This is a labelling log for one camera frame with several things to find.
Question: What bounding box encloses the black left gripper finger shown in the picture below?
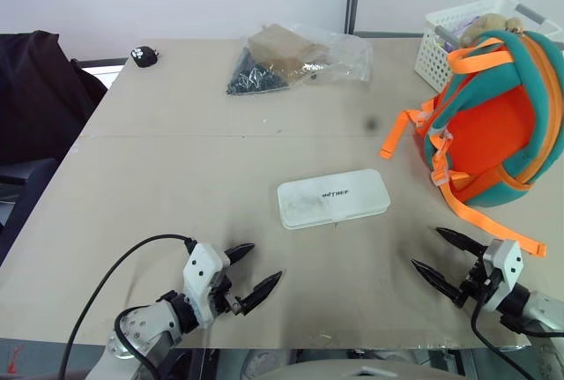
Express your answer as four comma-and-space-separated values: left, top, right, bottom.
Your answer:
239, 270, 284, 317
222, 242, 256, 268

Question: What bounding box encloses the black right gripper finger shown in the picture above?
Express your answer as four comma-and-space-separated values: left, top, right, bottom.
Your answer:
434, 227, 488, 260
410, 258, 467, 308

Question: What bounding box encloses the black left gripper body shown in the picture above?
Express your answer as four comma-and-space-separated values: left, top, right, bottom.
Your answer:
210, 265, 246, 317

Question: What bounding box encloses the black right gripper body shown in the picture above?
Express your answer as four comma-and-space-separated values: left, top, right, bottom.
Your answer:
457, 256, 497, 309

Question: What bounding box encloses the white rectangular case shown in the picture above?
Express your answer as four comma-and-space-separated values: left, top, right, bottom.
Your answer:
276, 168, 392, 232

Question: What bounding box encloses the orange and teal backpack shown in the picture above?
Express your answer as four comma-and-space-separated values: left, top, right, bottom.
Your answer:
379, 29, 564, 258

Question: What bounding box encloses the bag of black screws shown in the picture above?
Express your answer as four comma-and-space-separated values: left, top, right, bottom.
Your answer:
226, 47, 292, 97

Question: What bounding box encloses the white plastic lattice basket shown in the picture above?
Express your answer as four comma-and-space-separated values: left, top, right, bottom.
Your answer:
413, 0, 564, 93

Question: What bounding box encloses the brown paper package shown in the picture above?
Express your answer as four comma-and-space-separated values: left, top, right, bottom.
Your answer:
246, 23, 331, 82

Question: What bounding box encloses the purple item in basket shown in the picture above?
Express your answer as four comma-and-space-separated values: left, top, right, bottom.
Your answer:
438, 17, 479, 51

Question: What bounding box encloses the small black round object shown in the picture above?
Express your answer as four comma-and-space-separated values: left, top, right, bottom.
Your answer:
130, 46, 161, 70

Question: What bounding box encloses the brown plush toy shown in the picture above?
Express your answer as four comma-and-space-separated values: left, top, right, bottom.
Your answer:
459, 12, 525, 46

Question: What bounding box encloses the clear plastic bag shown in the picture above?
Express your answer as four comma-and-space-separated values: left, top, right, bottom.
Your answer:
226, 22, 374, 99

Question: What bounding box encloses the black cloth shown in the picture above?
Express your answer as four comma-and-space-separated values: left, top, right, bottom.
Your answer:
0, 30, 109, 166

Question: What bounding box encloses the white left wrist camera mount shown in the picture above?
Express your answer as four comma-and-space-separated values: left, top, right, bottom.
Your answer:
182, 242, 231, 326

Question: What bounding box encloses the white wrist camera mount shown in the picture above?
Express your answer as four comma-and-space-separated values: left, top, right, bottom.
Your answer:
481, 238, 526, 313
182, 242, 231, 326

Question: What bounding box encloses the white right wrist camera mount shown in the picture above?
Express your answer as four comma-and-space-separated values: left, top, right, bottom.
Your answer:
481, 238, 526, 313

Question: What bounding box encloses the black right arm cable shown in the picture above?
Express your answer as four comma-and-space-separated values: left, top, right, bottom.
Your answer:
470, 299, 564, 380

